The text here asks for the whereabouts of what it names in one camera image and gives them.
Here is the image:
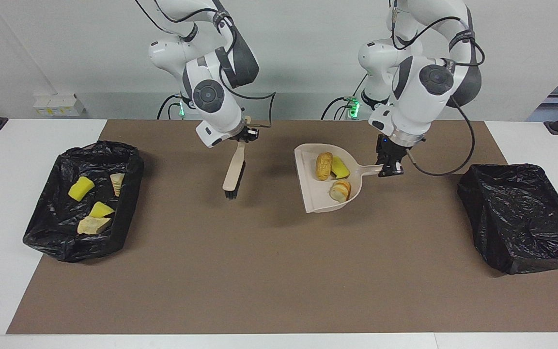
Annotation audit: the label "beige hand brush black bristles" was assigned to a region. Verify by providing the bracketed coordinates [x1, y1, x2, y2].
[222, 115, 252, 200]

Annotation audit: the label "large yellow sponge piece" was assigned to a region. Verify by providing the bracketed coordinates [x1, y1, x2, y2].
[331, 156, 351, 179]

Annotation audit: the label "orange white croissant piece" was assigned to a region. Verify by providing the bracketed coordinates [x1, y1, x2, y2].
[329, 179, 352, 203]

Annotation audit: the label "brown fried bread roll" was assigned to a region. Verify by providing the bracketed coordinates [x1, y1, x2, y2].
[315, 152, 333, 181]

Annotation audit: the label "beige plastic dustpan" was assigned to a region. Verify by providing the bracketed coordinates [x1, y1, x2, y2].
[294, 143, 384, 214]

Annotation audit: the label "pale bread chunk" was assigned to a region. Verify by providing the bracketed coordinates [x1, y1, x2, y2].
[76, 215, 113, 236]
[109, 173, 126, 197]

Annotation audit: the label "small yellow sponge piece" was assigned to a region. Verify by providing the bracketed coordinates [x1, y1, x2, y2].
[68, 176, 95, 202]
[89, 201, 115, 219]

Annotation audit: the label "black trash bag bin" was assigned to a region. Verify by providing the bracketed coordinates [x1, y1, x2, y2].
[457, 163, 558, 275]
[22, 141, 144, 263]

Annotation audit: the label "brown table mat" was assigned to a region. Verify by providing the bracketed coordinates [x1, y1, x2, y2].
[6, 120, 558, 335]

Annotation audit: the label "black left arm base cable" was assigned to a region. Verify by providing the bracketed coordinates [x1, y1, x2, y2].
[321, 73, 369, 120]

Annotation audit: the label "black arm base cable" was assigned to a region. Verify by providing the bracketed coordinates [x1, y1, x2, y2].
[156, 94, 184, 120]
[321, 73, 369, 120]

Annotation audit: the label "black right arm base cable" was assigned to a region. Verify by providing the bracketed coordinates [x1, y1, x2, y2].
[156, 94, 184, 120]

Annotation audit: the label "white wall socket box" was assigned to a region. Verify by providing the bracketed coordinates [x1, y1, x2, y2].
[33, 94, 86, 117]

